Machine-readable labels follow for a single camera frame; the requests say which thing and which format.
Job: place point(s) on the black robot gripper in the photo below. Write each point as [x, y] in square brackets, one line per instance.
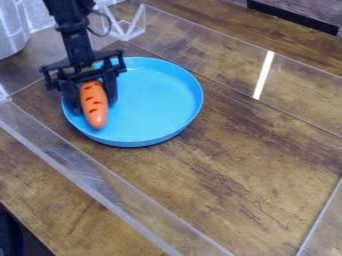
[63, 74]

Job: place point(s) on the orange toy carrot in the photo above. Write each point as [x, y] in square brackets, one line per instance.
[94, 103]

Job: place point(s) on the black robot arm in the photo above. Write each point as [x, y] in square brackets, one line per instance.
[73, 25]

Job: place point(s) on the blue round tray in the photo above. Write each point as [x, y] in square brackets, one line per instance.
[160, 100]

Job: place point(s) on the white patterned curtain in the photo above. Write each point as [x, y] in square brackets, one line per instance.
[23, 16]

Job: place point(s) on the clear acrylic corner bracket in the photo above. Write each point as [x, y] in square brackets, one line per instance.
[122, 29]

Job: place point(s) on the clear acrylic enclosure wall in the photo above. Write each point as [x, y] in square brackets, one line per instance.
[156, 222]

